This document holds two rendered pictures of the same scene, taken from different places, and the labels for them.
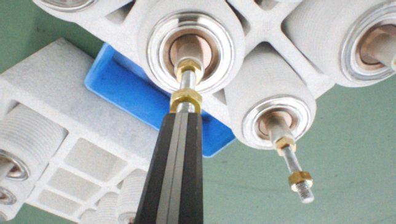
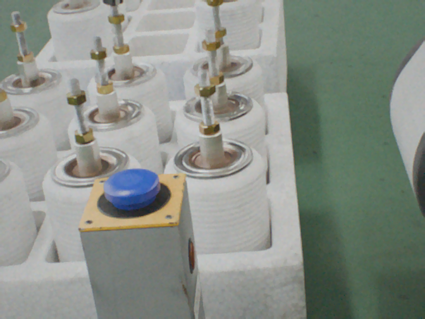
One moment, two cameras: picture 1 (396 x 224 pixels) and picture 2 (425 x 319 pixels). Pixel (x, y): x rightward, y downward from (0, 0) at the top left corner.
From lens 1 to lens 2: 0.87 m
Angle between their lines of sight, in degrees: 35
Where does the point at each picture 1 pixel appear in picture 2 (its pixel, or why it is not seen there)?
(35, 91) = not seen: hidden behind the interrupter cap
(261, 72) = (65, 111)
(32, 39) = (316, 143)
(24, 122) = (232, 34)
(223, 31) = (116, 83)
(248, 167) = not seen: outside the picture
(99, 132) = (166, 64)
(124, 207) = (100, 11)
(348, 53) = (24, 111)
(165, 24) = (150, 73)
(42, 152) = (202, 19)
